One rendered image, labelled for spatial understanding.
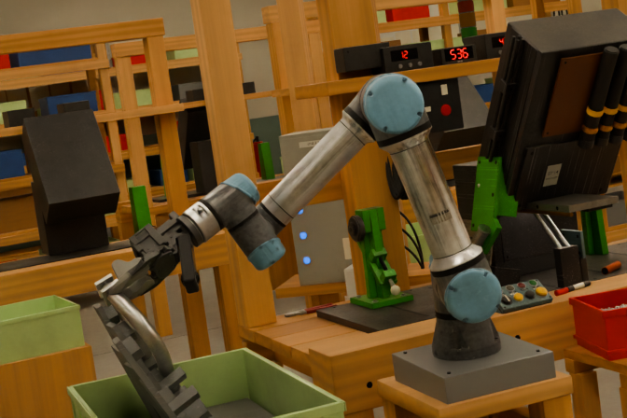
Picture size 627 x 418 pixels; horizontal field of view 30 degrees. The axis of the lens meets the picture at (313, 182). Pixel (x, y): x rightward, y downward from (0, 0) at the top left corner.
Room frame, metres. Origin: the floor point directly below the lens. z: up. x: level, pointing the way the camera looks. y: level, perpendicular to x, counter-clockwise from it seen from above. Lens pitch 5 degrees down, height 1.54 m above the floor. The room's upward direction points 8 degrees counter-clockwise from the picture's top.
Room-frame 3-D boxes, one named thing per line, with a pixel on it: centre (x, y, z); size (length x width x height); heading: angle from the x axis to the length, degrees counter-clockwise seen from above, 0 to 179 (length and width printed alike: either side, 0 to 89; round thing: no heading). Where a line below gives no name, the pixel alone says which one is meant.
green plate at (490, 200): (3.24, -0.50, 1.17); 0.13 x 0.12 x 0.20; 112
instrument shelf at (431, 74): (3.56, -0.45, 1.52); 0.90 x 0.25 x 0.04; 112
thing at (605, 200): (3.26, -0.66, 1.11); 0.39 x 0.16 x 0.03; 22
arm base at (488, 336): (2.54, -0.28, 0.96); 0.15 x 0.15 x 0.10
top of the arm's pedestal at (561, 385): (2.54, -0.28, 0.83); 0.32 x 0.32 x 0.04; 20
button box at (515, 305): (2.97, -0.48, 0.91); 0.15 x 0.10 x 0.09; 112
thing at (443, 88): (3.47, -0.36, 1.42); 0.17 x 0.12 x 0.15; 112
